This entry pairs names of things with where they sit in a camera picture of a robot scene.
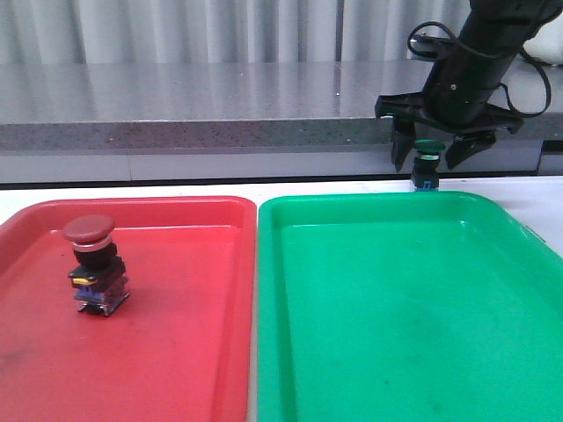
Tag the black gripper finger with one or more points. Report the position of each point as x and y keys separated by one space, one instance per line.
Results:
x=467 y=145
x=403 y=136

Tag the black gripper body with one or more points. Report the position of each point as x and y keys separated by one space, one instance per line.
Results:
x=455 y=96

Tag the green mushroom push button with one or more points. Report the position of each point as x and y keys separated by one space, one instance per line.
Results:
x=428 y=155

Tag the red mushroom push button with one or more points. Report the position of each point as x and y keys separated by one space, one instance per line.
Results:
x=100 y=280

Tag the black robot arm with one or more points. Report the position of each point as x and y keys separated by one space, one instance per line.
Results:
x=492 y=28

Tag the grey speckled stone counter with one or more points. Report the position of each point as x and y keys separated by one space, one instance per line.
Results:
x=140 y=107

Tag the green plastic tray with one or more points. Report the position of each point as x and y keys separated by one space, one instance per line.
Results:
x=406 y=307

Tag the red plastic tray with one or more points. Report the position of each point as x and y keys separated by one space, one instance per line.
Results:
x=178 y=349

